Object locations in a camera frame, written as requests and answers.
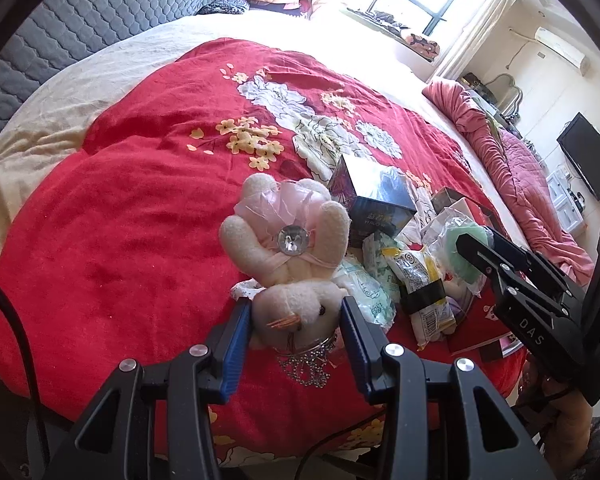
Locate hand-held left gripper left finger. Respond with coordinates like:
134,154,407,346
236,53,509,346
45,297,253,480

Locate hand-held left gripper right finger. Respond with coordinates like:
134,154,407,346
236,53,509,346
340,296,561,480

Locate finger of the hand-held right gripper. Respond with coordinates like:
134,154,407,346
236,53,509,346
455,227,587,302
489,269,600,407

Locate green sponge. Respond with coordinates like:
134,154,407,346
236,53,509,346
422,210,492,297

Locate white tissue pack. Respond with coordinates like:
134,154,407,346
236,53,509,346
337,255,397,332

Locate cream plush bear pink dress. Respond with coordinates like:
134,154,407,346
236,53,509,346
219,173,351,351

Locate person's right forearm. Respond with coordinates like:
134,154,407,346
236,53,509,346
552,389,594,462

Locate silver beaded tiara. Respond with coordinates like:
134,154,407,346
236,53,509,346
275,340,342,389

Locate white and red cardboard box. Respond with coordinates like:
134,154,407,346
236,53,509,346
447,280,523,363

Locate white drawer cabinet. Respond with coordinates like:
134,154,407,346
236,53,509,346
547,165,586,231

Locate pink quilt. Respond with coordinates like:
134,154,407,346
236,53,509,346
422,79,596,286

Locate brown box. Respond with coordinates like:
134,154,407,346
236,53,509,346
430,186,501,232

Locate yellow snack packet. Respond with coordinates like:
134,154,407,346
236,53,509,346
387,247,458,352

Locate green leaf tissue pack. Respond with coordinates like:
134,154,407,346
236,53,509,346
362,232,406,306

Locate black television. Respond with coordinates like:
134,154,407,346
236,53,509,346
556,112,600,202

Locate glossy black box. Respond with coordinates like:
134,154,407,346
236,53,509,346
328,153,417,249

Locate ornate vanity mirror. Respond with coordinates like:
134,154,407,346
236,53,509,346
490,72,524,116

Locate red floral blanket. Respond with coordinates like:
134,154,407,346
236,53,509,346
0,37,531,461

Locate white air conditioner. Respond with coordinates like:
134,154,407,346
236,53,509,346
534,26,591,76

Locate clothes on windowsill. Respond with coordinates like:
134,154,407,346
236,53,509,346
347,7,441,62

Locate white curtain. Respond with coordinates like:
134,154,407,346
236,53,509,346
435,0,521,81

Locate dark patterned cloth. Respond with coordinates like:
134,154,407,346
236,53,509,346
197,0,252,17

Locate grey quilted headboard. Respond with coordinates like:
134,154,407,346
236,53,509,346
0,0,236,156

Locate black cable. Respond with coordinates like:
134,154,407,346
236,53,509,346
0,265,51,461

